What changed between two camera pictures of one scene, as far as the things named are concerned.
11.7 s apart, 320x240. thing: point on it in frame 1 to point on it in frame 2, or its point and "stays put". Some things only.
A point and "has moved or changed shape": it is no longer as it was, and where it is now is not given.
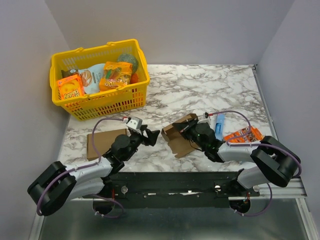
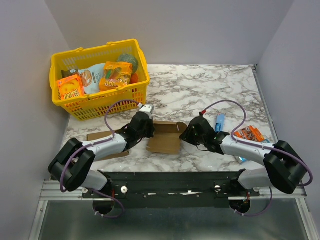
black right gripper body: (186, 129) stays put
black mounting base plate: (173, 189) stays put
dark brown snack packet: (71, 72) stays put
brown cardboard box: (177, 143) has moved or changed shape
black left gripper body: (140, 139) to (148, 132)
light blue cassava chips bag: (91, 77) stays put
